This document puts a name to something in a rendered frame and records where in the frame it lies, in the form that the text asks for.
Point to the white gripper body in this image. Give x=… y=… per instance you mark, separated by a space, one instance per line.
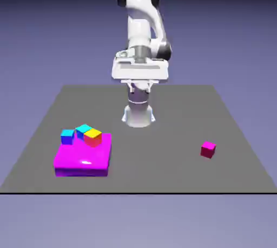
x=139 y=72

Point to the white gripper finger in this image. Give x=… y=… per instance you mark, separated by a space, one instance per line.
x=147 y=86
x=131 y=86

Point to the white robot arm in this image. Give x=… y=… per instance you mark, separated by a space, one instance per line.
x=138 y=9

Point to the small orange cube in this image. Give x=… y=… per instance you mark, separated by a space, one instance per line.
x=93 y=139

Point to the small blue cube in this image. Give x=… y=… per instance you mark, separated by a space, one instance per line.
x=81 y=131
x=67 y=137

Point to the small magenta cube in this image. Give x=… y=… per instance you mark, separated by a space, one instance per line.
x=207 y=150

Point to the large magenta box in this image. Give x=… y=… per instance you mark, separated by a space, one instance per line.
x=82 y=159

